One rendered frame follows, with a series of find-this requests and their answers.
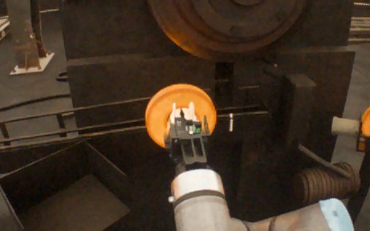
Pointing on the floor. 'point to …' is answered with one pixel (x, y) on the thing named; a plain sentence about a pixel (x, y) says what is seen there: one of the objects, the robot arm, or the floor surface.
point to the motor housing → (323, 184)
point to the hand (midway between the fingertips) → (180, 111)
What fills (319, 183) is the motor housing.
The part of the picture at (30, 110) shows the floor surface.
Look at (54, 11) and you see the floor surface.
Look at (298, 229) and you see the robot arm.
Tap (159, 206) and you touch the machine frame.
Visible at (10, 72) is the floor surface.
